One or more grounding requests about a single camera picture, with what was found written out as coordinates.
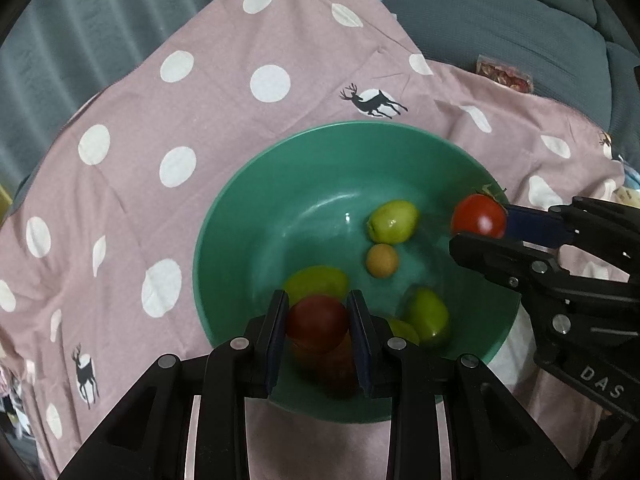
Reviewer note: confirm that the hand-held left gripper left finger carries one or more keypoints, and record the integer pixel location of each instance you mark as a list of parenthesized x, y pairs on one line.
[(277, 340)]

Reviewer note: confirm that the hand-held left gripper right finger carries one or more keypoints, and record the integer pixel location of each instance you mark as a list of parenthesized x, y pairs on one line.
[(360, 345)]

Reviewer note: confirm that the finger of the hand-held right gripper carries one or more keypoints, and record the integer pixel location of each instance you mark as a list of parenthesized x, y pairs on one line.
[(530, 225), (500, 260)]

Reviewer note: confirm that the dark red tomato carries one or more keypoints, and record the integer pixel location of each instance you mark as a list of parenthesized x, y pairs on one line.
[(317, 322)]

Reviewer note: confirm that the bright red tomato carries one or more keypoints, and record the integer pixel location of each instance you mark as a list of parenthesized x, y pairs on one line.
[(477, 215)]

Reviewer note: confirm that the green mango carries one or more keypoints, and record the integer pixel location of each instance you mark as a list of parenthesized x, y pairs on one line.
[(395, 220), (402, 331), (425, 312), (320, 282)]

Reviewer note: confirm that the green plastic basin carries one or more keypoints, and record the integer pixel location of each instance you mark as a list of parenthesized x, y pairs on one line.
[(310, 185)]

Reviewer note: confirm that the small round brown pear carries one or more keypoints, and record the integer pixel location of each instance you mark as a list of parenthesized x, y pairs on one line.
[(382, 260)]

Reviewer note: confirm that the clear snack packet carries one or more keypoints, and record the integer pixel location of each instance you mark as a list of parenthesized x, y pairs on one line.
[(505, 74)]

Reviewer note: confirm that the grey sofa cushion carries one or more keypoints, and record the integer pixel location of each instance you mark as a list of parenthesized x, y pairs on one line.
[(500, 10)]

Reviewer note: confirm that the pink dotted deer blanket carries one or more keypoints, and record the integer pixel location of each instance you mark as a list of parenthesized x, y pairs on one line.
[(150, 135)]

